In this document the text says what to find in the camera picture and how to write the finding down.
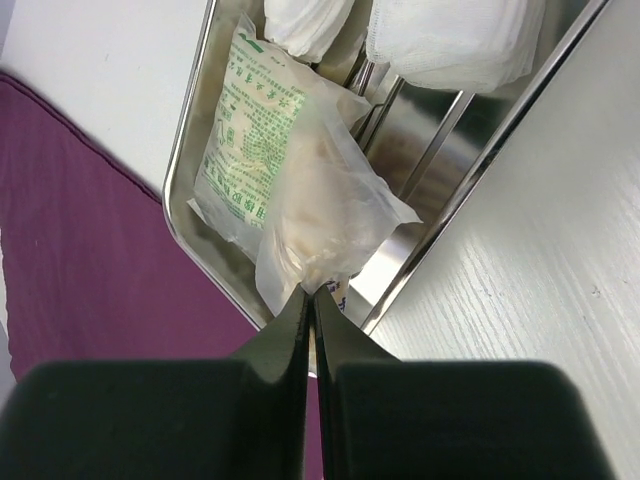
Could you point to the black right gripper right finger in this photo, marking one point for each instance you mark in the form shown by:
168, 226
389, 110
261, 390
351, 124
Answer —
384, 418

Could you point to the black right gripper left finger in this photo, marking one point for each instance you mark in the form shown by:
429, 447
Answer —
238, 417

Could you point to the purple cloth drape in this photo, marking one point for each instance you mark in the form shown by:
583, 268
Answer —
92, 273

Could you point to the stainless steel instrument tray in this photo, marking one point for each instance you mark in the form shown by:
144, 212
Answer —
431, 148

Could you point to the steel forceps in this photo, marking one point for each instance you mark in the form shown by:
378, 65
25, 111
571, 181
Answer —
379, 85

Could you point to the green gauze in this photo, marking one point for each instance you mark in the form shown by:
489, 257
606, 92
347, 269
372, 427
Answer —
262, 93

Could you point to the white gauze pad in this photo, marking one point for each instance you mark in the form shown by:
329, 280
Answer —
305, 29
472, 46

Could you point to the beige bandage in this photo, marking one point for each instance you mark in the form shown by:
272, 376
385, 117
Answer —
328, 214

